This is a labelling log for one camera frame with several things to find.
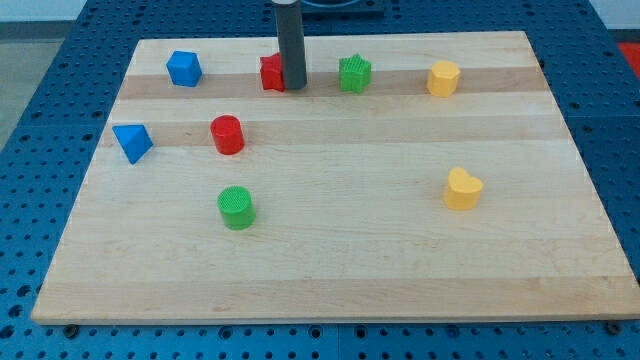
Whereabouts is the blue triangle block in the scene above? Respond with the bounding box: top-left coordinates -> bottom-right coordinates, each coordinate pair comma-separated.
112,124 -> 153,164

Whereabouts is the blue cube block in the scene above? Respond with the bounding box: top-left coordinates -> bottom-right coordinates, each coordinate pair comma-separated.
166,50 -> 202,87

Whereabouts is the green star block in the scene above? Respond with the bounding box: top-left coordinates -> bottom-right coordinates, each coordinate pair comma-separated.
339,54 -> 371,93

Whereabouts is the red cylinder block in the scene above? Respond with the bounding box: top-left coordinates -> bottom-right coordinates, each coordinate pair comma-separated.
210,115 -> 245,155

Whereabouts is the green cylinder block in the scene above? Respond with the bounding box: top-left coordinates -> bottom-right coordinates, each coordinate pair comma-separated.
217,185 -> 256,230

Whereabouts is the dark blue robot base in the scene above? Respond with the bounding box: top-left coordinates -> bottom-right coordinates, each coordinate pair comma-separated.
264,0 -> 387,21

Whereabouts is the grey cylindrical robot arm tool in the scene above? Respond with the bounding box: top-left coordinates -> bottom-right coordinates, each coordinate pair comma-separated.
272,0 -> 307,90

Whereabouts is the yellow hexagon block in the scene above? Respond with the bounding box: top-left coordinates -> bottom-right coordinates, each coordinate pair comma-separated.
426,61 -> 461,98

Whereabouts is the red star block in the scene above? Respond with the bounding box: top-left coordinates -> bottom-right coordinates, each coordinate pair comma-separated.
260,53 -> 285,92

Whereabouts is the light wooden board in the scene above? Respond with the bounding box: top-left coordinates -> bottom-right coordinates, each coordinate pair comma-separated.
31,31 -> 639,325

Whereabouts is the yellow heart block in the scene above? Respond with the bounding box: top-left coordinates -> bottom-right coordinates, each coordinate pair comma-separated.
443,167 -> 484,211

